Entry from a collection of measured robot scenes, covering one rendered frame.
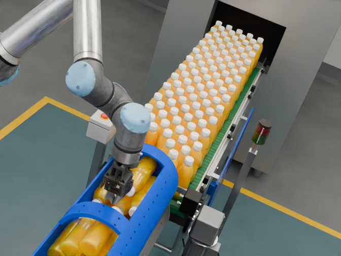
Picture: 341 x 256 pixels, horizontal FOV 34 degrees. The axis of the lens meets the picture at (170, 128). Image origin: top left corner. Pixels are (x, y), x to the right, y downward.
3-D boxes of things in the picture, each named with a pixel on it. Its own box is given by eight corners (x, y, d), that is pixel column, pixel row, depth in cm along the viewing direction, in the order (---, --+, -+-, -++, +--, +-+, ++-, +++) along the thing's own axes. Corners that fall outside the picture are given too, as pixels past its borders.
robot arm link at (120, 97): (105, 72, 169) (123, 95, 161) (127, 88, 178) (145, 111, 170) (84, 94, 171) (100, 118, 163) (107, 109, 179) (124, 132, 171)
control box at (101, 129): (85, 135, 245) (89, 117, 240) (104, 115, 262) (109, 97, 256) (105, 145, 244) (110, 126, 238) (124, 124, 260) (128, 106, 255)
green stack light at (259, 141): (249, 141, 247) (253, 132, 245) (252, 134, 253) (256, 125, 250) (263, 147, 246) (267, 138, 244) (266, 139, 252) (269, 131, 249)
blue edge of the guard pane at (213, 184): (177, 254, 278) (207, 181, 251) (218, 170, 344) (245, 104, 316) (186, 259, 278) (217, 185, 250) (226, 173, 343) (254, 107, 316)
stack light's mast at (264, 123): (245, 151, 251) (257, 123, 242) (248, 145, 256) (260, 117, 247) (258, 157, 250) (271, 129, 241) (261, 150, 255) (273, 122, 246)
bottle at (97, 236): (74, 245, 175) (100, 211, 191) (90, 260, 176) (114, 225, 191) (87, 235, 171) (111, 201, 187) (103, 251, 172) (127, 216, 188)
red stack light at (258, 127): (253, 132, 245) (257, 125, 242) (256, 125, 250) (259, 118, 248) (267, 138, 244) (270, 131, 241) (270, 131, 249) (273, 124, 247)
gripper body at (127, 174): (99, 189, 173) (106, 159, 167) (110, 174, 180) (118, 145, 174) (121, 199, 172) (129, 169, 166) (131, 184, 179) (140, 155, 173)
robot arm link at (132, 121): (143, 99, 167) (159, 119, 160) (134, 132, 174) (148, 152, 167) (115, 101, 162) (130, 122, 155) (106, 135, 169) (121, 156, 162)
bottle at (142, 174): (155, 173, 218) (137, 200, 202) (139, 167, 219) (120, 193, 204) (159, 159, 214) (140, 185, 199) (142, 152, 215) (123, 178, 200)
